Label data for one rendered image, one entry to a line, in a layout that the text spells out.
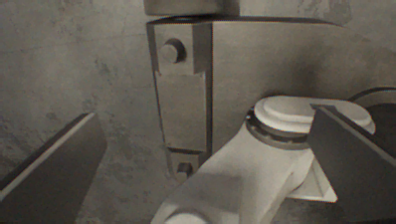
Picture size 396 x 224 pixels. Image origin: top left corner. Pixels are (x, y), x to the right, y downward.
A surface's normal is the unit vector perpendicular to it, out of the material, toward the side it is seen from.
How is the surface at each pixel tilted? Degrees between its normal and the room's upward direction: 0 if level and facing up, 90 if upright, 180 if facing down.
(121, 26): 0
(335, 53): 0
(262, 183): 90
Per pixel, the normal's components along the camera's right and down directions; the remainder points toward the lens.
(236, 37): -0.20, 0.51
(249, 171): -0.04, -0.86
